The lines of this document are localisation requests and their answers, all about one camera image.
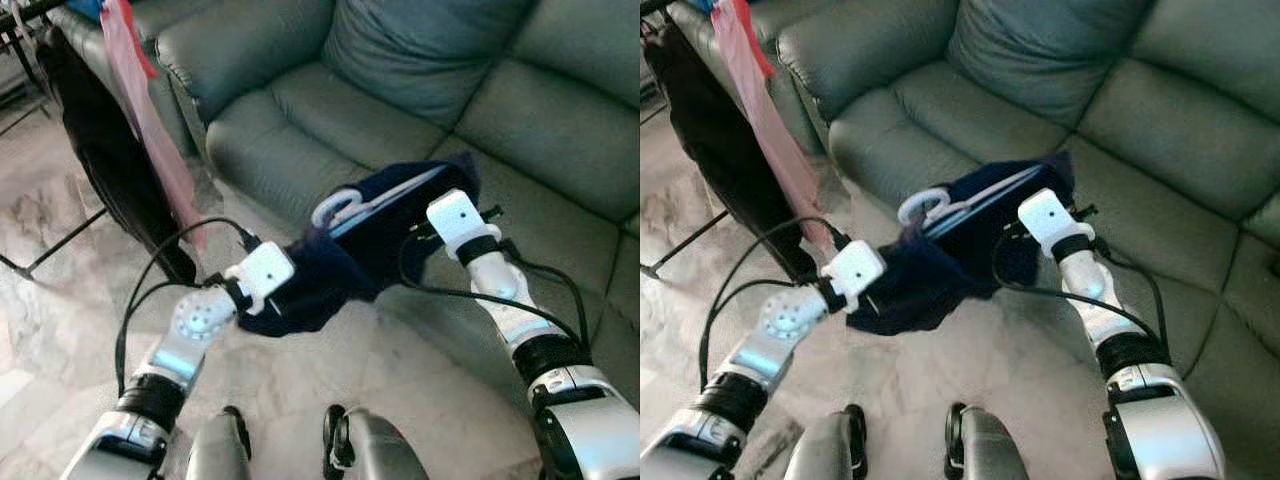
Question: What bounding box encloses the silver right robot leg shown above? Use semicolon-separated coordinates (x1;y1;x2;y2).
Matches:
943;402;1041;480
322;403;431;480

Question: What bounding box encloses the dark green sofa cushion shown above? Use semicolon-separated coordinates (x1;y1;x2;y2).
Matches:
945;0;1161;129
322;0;536;129

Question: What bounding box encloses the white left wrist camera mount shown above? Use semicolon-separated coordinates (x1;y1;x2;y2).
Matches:
822;240;888;313
232;240;297;316

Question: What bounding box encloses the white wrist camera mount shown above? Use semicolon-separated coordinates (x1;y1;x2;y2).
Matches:
1017;188;1079;251
426;190;488;251
232;240;297;316
822;240;888;313

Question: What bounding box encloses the silver robot leg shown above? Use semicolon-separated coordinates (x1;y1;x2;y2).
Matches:
943;402;1041;480
785;403;869;480
185;405;253;480
322;403;431;480

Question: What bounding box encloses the navy blue garment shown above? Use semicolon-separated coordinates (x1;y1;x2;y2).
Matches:
848;150;1076;336
238;155;483;338

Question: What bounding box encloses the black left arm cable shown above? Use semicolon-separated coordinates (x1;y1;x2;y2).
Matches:
113;217;263;399
125;280;231;331
698;217;851;391
710;280;821;331

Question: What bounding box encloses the silver left robot leg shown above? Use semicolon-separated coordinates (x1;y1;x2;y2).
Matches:
185;405;253;480
785;403;869;480

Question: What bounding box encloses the white plastic hanger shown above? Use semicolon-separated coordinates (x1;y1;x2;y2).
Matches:
310;165;446;231
897;165;1041;229

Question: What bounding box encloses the dark green leather sofa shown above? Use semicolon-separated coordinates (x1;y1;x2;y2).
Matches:
665;0;1280;471
45;0;641;401

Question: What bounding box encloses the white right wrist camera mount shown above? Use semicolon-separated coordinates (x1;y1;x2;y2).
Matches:
1017;188;1079;251
426;190;488;251

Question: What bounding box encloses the pink garment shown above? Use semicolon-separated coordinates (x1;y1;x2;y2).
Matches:
712;0;836;251
100;0;209;251

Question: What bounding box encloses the black garment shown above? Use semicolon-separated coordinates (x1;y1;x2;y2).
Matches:
35;25;198;286
645;20;831;281

